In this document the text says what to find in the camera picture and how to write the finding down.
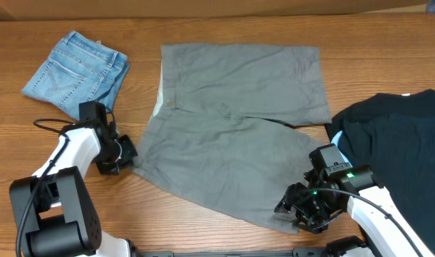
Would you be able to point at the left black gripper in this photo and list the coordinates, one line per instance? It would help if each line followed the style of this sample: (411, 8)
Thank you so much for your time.
(130, 153)

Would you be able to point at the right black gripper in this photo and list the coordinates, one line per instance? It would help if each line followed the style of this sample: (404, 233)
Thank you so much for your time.
(291, 201)

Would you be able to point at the grey shorts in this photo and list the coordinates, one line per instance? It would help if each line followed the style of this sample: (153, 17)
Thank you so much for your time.
(225, 132)

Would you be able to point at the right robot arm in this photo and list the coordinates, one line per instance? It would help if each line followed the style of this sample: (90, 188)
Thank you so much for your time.
(335, 187)

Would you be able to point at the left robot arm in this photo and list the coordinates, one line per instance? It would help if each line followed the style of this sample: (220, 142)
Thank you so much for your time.
(53, 210)

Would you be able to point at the folded blue denim jeans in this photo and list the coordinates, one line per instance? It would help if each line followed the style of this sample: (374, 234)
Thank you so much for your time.
(78, 70)

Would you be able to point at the black t-shirt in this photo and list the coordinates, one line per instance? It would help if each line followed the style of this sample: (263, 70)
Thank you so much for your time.
(395, 136)

